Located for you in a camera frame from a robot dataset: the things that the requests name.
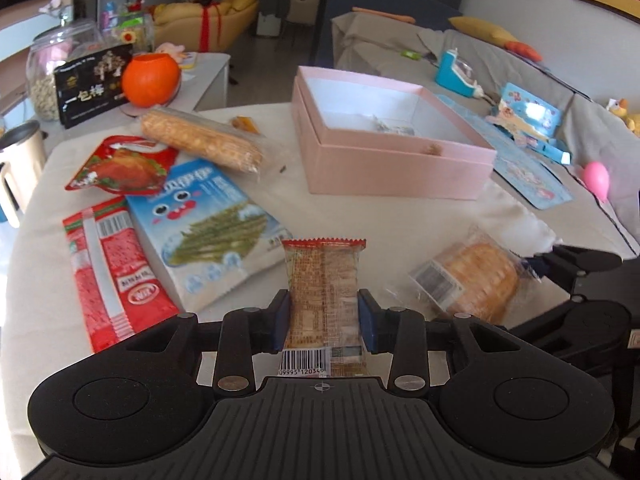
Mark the thin picture book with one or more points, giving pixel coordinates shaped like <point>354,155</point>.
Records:
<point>189,60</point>

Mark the white low cabinet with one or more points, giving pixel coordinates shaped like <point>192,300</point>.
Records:
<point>212,77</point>

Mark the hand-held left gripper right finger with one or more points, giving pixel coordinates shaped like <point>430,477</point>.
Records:
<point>367,323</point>

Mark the blue cartoon toy box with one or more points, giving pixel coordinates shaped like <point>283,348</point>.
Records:
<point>530,115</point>

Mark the black printed gift box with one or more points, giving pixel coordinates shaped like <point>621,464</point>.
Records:
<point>85,92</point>

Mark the pink plush toy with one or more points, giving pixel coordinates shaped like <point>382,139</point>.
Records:
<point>170,50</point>

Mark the long orange carrot toy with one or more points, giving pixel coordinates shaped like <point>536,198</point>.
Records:
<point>382,14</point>

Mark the yellow cushion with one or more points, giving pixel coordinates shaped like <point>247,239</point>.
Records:
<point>482,31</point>

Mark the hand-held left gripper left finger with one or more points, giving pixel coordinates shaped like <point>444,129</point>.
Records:
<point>282,321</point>

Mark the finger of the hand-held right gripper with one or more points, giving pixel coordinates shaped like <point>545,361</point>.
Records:
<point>575,322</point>
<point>575,259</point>

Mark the clear bread packet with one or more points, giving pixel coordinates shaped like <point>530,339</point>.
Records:
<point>480,275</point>

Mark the dark blue cabinet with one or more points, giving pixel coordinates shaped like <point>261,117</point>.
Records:
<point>350,0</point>

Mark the pink cardboard box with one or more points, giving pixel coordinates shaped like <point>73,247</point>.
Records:
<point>380,172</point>

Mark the teal plastic toy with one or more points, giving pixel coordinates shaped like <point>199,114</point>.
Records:
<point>452,75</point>

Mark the large glass jar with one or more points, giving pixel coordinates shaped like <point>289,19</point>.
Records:
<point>45,60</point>

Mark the blue seaweed snack packet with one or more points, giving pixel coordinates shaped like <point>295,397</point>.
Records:
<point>210,232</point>

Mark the long clear cracker roll packet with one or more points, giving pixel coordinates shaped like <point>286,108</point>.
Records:
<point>200,140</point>

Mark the blue printed cardboard sheet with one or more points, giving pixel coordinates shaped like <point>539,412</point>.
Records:
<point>530,180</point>

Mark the beige metal mug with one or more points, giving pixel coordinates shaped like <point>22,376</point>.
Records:
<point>22,155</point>

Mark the clear cracker packet red edge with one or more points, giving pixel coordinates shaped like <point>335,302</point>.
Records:
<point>322,285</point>

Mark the small orange candy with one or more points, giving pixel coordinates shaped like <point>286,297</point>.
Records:
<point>245,124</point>

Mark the cream tablecloth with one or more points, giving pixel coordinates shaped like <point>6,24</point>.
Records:
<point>350,217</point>

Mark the small green toy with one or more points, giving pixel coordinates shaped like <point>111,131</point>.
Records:
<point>410,54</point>

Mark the red striped sausage packet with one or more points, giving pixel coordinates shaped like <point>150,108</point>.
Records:
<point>135,260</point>

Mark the clear toy container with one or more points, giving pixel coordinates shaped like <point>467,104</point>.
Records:
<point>135,30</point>

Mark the yellow duck toy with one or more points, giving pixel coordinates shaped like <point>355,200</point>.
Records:
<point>625,115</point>

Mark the short orange carrot toy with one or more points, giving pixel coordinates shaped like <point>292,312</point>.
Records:
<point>524,51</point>

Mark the yellow plush armchair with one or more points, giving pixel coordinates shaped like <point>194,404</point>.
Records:
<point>235,15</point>

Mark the white television cabinet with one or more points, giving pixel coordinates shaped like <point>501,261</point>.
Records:
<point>20,30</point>

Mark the grey covered sofa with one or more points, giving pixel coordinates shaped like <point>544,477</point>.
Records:
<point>525,77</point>

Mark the orange pumpkin bucket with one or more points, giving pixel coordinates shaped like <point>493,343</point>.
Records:
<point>150,80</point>

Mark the red roast chicken packet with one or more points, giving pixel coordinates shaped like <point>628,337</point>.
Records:
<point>125,167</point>

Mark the pink balloon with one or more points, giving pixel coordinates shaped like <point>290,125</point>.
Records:
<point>596,180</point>

